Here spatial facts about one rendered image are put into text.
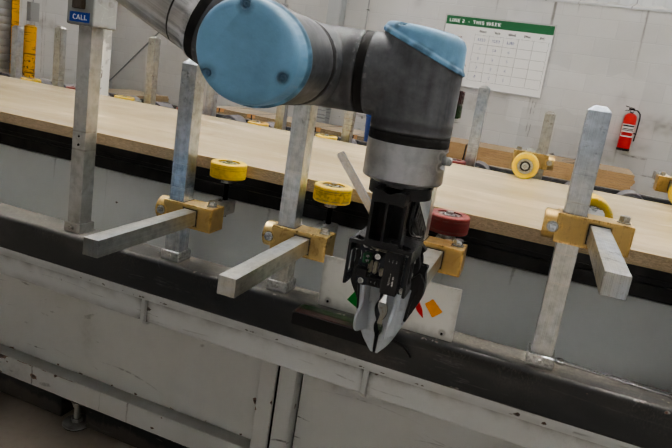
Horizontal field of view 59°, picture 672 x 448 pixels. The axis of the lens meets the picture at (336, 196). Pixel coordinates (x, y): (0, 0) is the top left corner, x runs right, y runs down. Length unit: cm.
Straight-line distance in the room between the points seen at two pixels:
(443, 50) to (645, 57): 765
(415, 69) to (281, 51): 17
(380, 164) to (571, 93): 761
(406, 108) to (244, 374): 112
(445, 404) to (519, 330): 24
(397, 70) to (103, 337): 139
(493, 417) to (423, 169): 66
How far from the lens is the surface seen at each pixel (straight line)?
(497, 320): 131
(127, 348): 179
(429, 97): 61
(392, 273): 64
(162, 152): 147
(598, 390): 110
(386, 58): 62
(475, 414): 119
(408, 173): 62
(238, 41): 51
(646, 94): 822
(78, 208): 142
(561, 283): 106
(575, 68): 821
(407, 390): 119
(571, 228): 103
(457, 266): 105
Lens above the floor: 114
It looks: 12 degrees down
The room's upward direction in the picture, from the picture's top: 9 degrees clockwise
